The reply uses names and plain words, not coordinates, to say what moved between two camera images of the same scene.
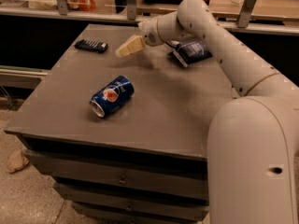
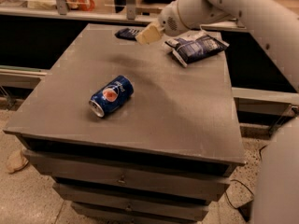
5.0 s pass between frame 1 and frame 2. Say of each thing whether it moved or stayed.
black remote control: moved
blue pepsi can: stayed
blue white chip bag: stayed
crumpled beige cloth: stayed
